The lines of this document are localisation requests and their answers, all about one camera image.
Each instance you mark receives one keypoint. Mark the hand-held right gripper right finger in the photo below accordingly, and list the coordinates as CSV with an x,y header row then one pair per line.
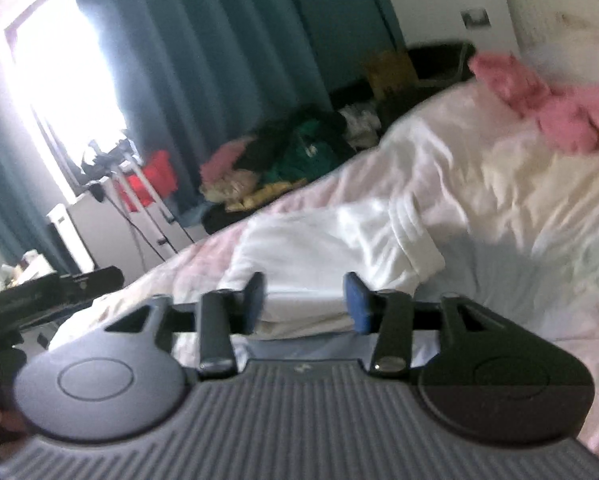
x,y
359,305

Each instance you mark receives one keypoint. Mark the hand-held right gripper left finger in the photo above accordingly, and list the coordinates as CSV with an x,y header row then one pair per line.
x,y
254,305

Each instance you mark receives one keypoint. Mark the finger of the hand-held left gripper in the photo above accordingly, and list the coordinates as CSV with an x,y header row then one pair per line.
x,y
79,282

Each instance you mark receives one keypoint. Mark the white pants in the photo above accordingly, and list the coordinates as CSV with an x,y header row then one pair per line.
x,y
329,240

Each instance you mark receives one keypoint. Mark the pile of dark clothes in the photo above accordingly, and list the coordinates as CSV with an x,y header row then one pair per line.
x,y
274,135

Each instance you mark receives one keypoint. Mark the slim white and black heater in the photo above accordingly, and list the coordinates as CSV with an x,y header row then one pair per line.
x,y
74,240

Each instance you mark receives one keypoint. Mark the cluster of cosmetic bottles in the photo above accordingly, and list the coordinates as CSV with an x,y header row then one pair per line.
x,y
29,266

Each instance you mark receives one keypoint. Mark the small black holder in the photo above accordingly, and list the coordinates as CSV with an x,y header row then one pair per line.
x,y
97,192

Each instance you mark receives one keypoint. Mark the teal curtain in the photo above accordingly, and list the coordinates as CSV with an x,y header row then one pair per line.
x,y
9,200
229,35

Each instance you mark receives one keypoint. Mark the garment steamer stand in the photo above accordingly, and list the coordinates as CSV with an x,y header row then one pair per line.
x,y
139,185

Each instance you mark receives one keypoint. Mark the yellow floral cloth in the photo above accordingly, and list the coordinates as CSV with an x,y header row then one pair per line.
x,y
234,190

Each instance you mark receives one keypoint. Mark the red fabric bag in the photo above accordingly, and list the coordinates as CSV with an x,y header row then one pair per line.
x,y
157,172

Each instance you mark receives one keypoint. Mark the pink cloth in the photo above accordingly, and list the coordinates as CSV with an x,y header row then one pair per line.
x,y
224,160

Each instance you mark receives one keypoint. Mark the green garment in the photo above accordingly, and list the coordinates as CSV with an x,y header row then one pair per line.
x,y
309,152

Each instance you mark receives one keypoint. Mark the pink and white bed blanket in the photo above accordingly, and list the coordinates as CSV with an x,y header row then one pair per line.
x,y
504,185

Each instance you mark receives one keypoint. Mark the window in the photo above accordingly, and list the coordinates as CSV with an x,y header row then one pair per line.
x,y
64,70

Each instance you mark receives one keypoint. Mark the brown paper bag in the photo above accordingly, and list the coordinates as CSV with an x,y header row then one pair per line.
x,y
392,75

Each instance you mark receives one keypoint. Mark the pink fleece garment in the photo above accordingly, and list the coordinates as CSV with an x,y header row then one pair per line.
x,y
564,110

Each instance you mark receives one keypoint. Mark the white tufted headboard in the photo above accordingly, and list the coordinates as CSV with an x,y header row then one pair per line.
x,y
539,0

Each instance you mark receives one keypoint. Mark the wall switch plate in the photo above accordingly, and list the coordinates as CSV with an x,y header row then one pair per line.
x,y
474,18

